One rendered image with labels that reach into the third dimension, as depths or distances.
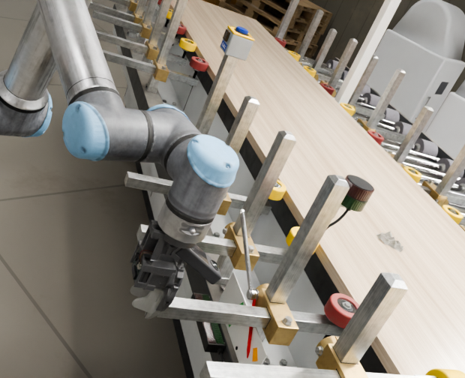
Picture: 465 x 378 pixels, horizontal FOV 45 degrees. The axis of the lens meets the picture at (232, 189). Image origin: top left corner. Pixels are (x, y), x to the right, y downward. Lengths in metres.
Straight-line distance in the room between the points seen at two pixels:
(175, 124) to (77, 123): 0.17
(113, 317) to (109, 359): 0.22
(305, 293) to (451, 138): 3.65
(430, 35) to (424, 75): 0.39
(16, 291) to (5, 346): 0.28
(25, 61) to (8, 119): 0.20
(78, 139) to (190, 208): 0.21
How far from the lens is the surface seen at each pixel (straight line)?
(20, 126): 1.73
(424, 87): 5.95
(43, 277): 2.40
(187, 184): 0.91
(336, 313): 1.24
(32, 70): 1.60
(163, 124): 0.97
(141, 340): 2.28
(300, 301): 1.52
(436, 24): 6.02
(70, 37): 1.04
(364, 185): 1.12
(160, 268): 1.00
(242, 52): 1.71
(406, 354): 1.27
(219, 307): 1.15
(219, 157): 0.90
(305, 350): 1.48
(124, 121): 0.93
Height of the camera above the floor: 1.55
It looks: 25 degrees down
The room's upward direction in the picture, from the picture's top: 25 degrees clockwise
